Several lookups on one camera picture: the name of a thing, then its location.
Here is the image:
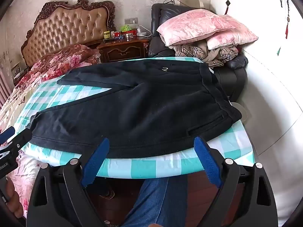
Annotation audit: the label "beige round object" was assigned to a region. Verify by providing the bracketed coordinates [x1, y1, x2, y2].
[231, 102, 249, 123]

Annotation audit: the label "dark wooden nightstand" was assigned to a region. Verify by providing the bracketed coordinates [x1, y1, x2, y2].
[97, 36, 151, 63]

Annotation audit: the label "black pants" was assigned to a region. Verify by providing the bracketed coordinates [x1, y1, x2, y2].
[28, 61, 242, 159]

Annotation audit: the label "white power strip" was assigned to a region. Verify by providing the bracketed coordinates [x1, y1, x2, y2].
[136, 25, 152, 37]

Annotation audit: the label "brown slipper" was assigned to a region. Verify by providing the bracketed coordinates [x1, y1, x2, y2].
[99, 187, 117, 199]

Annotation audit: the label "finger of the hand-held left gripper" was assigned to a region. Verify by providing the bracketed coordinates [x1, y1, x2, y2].
[0, 127, 16, 145]
[9, 128, 33, 152]

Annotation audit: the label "beige folded blanket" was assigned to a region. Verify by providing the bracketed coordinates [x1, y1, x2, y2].
[198, 40, 228, 63]

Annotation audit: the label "white wardrobe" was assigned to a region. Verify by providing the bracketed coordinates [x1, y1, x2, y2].
[209, 0, 303, 226]

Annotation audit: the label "teal white checked cloth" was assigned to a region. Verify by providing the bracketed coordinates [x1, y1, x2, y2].
[13, 57, 256, 178]

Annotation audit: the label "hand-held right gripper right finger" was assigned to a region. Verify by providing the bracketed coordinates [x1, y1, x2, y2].
[194, 136, 279, 227]

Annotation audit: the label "large pink floral pillow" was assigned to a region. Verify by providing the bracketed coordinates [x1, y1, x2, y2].
[157, 9, 239, 47]

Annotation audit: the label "red floral bed quilt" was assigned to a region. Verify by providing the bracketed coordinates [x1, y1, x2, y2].
[0, 83, 48, 211]

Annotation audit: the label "small pink floral pillow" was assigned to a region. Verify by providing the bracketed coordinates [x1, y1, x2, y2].
[206, 27, 259, 51]

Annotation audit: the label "brown plaid blanket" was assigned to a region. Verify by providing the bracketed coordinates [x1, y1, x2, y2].
[175, 43, 239, 67]

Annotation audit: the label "tufted leather carved headboard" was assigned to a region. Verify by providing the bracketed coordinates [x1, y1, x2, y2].
[21, 1, 117, 67]

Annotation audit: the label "black leather armchair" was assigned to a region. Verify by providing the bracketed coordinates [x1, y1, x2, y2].
[148, 3, 249, 102]

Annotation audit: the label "person's left hand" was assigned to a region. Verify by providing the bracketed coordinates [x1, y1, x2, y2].
[4, 177, 24, 219]

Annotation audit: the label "pink curtain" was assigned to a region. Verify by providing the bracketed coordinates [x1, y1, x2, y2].
[0, 71, 15, 107]

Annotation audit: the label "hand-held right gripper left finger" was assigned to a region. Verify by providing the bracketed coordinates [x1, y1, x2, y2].
[27, 137, 110, 227]

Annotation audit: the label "red tassel ornament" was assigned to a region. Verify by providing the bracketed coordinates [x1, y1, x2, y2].
[285, 9, 291, 40]

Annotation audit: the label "person's leg in jeans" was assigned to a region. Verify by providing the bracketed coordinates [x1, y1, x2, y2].
[121, 176, 190, 227]

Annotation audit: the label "picture frame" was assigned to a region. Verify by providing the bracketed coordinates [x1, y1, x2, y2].
[11, 63, 22, 79]

